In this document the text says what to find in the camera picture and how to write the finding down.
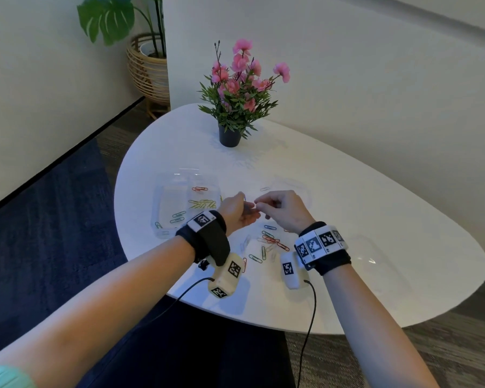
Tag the person's left hand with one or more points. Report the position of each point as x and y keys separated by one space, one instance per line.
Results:
x=232 y=214

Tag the green monstera plant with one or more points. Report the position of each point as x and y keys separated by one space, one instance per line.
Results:
x=109 y=18

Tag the dark blue rug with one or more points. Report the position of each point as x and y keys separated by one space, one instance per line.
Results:
x=56 y=246

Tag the pink flower plant black pot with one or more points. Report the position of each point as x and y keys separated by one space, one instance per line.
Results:
x=236 y=105

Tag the bunch of yellow paper clips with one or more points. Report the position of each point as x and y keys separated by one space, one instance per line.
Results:
x=202 y=204

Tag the clear plastic lid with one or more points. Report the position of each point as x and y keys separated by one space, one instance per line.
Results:
x=367 y=256

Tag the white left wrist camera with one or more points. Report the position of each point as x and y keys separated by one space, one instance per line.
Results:
x=226 y=278

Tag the black left wristband with tag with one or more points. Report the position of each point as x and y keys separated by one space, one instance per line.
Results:
x=210 y=236

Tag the person's right hand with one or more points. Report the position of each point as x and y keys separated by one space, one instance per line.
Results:
x=291 y=212

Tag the person's right forearm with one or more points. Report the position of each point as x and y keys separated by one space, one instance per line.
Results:
x=367 y=331

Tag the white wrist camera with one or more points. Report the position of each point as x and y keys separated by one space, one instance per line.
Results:
x=226 y=278
x=291 y=272

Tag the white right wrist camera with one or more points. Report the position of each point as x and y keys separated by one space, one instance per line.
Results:
x=291 y=272

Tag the person's left forearm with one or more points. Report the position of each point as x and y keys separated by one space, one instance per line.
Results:
x=105 y=303

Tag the person's left fingers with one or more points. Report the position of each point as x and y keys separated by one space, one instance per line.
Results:
x=248 y=214

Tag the wicker basket planter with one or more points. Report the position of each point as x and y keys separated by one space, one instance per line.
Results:
x=149 y=76

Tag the black right wristband with tags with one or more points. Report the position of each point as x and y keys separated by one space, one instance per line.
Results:
x=325 y=250

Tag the teal sleeve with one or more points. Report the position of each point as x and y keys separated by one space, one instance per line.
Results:
x=6 y=377

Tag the person's right fingers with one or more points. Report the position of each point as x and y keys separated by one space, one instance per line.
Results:
x=268 y=202

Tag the pile of coloured paper clips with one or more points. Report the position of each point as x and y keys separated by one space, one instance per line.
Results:
x=268 y=239

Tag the clear plastic compartment tray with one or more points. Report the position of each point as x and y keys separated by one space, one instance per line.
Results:
x=173 y=197

